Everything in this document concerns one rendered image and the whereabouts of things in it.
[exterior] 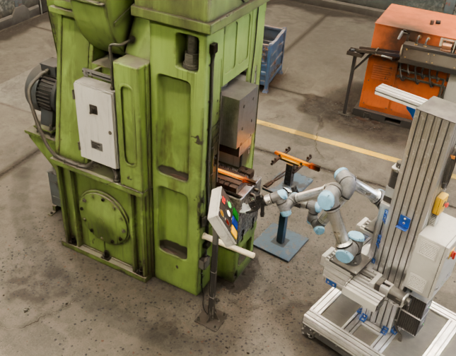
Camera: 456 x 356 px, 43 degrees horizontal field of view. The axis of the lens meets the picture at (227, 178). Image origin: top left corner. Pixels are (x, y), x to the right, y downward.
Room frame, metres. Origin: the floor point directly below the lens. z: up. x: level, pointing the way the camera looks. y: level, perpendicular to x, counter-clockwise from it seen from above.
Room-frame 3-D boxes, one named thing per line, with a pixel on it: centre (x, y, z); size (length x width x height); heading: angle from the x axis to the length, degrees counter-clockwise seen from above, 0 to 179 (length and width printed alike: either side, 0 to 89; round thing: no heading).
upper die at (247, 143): (3.79, 0.07, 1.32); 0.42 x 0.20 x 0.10; 63
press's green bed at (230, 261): (3.84, 0.05, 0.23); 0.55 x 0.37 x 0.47; 63
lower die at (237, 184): (3.79, 0.07, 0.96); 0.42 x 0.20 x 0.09; 63
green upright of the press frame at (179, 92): (3.59, 0.33, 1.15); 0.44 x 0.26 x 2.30; 63
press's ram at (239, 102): (3.82, 0.05, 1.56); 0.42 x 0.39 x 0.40; 63
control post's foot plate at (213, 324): (3.16, 0.06, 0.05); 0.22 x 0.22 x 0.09; 63
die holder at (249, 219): (3.84, 0.05, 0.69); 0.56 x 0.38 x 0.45; 63
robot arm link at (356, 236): (3.05, -0.91, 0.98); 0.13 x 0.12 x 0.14; 148
